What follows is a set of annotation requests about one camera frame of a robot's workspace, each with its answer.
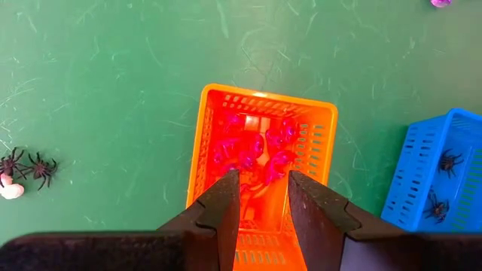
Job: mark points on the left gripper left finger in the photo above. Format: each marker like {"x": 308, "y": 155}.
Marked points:
{"x": 211, "y": 233}

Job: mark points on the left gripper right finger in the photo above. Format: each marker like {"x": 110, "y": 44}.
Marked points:
{"x": 320, "y": 226}

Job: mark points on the black plastic spider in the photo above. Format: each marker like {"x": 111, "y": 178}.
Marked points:
{"x": 450, "y": 162}
{"x": 437, "y": 209}
{"x": 41, "y": 169}
{"x": 9, "y": 165}

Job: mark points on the white plastic skeleton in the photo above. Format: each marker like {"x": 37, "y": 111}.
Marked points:
{"x": 11, "y": 191}

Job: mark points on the orange plastic basket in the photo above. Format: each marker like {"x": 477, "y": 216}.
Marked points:
{"x": 199, "y": 150}

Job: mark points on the blue plastic basket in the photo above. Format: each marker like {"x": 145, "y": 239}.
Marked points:
{"x": 414, "y": 169}

